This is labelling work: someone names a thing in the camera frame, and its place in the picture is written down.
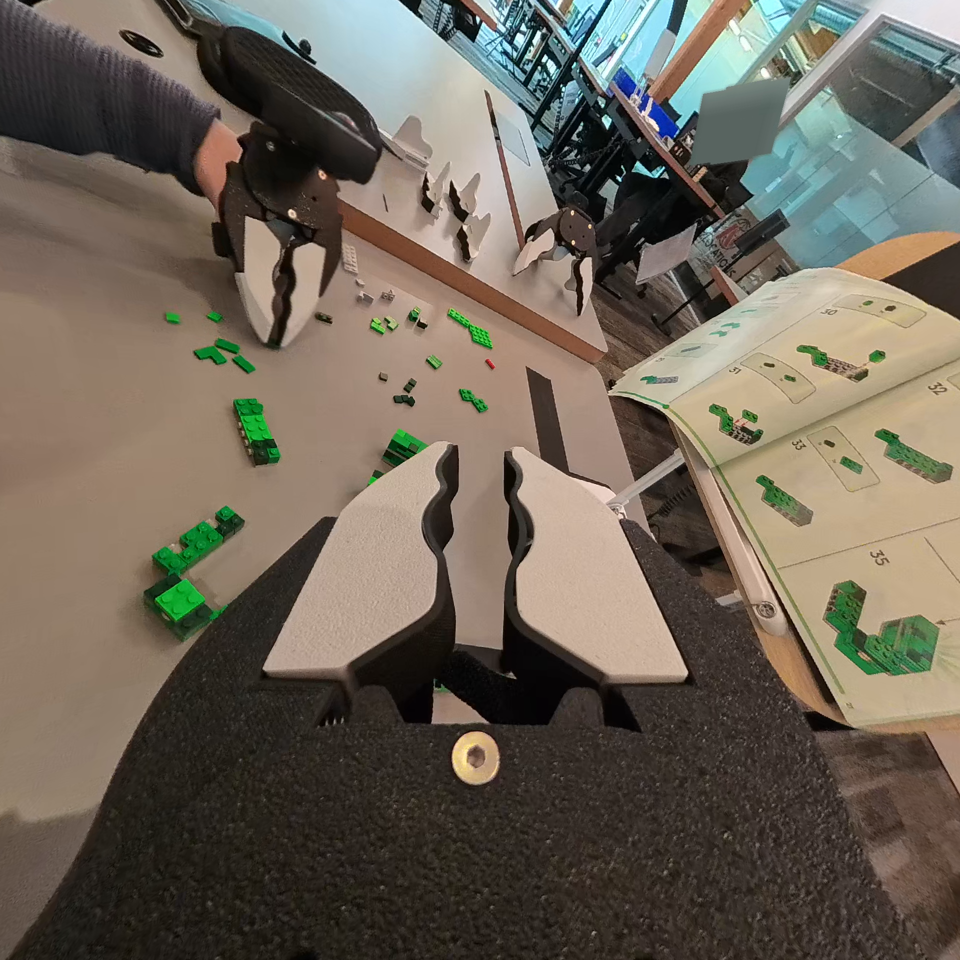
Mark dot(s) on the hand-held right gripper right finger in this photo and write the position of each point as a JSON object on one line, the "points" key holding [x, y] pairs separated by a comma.
{"points": [[592, 592]]}

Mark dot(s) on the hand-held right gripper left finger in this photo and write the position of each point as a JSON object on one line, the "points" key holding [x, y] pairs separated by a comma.
{"points": [[360, 585]]}

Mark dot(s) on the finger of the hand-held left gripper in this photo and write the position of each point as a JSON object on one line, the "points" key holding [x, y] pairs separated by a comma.
{"points": [[311, 281], [256, 277]]}

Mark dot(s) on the long green brick assembly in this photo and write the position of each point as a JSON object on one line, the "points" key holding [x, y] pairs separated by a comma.
{"points": [[256, 431]]}

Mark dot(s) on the person's left forearm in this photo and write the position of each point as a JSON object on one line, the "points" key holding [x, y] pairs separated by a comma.
{"points": [[90, 90]]}

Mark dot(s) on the grey desk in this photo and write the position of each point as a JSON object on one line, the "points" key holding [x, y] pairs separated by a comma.
{"points": [[112, 450]]}

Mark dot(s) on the wooden office desk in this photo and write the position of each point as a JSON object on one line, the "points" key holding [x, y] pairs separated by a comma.
{"points": [[666, 150]]}

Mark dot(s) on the person's left hand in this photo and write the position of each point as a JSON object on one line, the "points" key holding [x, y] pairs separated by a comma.
{"points": [[214, 165]]}

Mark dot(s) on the white studded plate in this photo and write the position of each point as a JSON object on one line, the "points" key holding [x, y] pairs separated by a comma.
{"points": [[351, 259]]}

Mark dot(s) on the green corner tile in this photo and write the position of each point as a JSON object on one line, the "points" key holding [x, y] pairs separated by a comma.
{"points": [[210, 355]]}

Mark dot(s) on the stepped green brick assembly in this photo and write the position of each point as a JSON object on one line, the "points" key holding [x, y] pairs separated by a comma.
{"points": [[401, 448]]}

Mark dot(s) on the loose grey finger part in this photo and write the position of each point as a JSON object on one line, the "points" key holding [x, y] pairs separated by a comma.
{"points": [[435, 189], [474, 238], [465, 196]]}

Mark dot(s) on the flat green studded plate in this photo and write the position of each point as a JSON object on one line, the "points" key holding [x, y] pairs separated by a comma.
{"points": [[476, 332]]}

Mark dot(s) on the white book stand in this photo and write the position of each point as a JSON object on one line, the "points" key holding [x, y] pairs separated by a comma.
{"points": [[765, 609]]}

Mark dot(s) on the white table with wooden edge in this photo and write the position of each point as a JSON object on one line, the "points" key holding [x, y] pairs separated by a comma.
{"points": [[420, 75]]}

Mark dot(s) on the large angled green brick assembly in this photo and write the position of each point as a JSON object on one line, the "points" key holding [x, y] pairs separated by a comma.
{"points": [[180, 600]]}

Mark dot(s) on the green double square plate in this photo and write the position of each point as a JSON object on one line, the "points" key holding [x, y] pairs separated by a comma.
{"points": [[474, 400]]}

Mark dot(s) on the grey table hatch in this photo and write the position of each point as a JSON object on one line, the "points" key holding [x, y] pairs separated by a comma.
{"points": [[519, 136]]}

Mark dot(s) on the loose gripper jaw assembly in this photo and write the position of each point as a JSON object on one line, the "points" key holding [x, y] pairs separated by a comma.
{"points": [[574, 232]]}

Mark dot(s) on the green brick instruction booklet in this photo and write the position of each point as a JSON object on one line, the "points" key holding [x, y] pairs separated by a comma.
{"points": [[885, 510]]}

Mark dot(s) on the white paper sheet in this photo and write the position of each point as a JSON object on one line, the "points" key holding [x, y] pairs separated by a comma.
{"points": [[666, 253]]}

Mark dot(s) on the wooden pillar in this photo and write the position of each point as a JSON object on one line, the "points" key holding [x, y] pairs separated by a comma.
{"points": [[720, 30]]}

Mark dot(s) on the white bracket part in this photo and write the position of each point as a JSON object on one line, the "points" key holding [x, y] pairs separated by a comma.
{"points": [[412, 139]]}

